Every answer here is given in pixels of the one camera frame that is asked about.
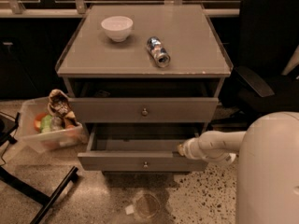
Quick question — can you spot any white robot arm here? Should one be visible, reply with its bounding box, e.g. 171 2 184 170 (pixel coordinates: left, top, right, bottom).
178 111 299 224

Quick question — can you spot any clear plastic bin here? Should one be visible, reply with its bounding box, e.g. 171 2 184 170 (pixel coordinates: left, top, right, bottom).
19 97 87 153

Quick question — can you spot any white ceramic bowl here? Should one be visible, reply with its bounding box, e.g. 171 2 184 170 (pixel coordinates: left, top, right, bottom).
101 16 134 42

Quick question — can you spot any black metal stand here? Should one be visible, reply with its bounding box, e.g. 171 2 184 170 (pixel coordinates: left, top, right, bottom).
0 112 78 224

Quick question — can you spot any small white paper scrap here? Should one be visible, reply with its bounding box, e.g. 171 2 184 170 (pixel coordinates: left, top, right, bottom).
125 205 135 215

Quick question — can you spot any grey drawer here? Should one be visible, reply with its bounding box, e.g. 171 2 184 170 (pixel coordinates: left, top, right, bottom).
69 97 218 123
78 123 206 173

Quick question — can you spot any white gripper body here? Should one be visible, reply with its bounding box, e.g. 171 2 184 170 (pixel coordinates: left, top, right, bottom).
181 138 206 161

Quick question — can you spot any grey drawer cabinet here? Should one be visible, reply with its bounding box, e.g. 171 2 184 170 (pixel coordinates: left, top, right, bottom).
55 4 234 173

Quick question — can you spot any green apple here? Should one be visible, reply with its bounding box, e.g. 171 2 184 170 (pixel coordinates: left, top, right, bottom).
40 115 52 133

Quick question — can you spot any blue silver soda can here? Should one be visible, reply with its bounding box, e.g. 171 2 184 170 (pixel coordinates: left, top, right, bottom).
147 36 171 68

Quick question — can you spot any orange fruit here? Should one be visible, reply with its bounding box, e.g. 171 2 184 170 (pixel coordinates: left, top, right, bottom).
34 113 47 133

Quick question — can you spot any black office chair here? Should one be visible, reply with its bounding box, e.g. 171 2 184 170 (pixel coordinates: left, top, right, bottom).
211 0 299 127

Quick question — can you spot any brown chip bag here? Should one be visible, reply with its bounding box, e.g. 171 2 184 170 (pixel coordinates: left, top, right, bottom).
48 89 78 127

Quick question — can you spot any grey top drawer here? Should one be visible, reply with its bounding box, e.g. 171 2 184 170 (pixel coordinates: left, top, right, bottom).
69 97 218 123

